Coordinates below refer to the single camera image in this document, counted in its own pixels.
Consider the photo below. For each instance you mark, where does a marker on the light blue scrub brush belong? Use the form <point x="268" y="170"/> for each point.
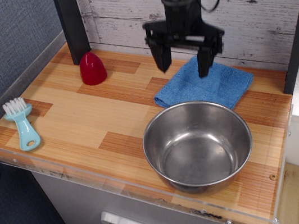
<point x="17" y="110"/>

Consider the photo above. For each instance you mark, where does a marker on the blue cloth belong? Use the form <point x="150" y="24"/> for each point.
<point x="223" y="85"/>

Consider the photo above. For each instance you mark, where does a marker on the dark grey vertical post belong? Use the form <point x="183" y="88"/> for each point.
<point x="73" y="27"/>

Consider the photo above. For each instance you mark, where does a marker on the stainless steel pot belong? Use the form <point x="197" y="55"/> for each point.
<point x="197" y="147"/>

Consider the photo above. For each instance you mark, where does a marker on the red egg-shaped object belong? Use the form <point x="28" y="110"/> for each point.
<point x="92" y="70"/>

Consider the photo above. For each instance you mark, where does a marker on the clear acrylic table guard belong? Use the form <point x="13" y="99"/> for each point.
<point x="112" y="159"/>

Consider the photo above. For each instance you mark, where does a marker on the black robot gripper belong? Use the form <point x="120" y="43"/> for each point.
<point x="184" y="27"/>

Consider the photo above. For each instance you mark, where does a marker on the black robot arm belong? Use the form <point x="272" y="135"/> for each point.
<point x="183" y="27"/>

